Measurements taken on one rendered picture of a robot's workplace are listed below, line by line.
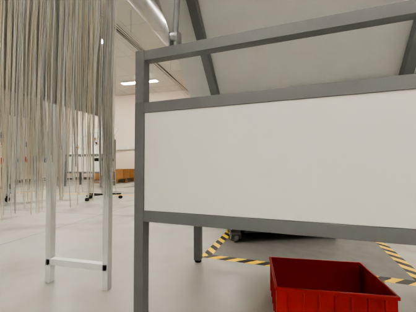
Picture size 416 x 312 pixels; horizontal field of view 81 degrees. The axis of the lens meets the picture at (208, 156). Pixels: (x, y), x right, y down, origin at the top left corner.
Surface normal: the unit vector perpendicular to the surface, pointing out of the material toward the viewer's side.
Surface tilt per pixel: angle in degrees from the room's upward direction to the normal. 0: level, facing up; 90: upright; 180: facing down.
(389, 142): 90
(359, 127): 90
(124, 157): 90
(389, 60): 135
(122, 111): 90
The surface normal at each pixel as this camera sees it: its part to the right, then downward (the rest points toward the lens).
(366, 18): -0.34, -0.04
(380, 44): -0.24, 0.68
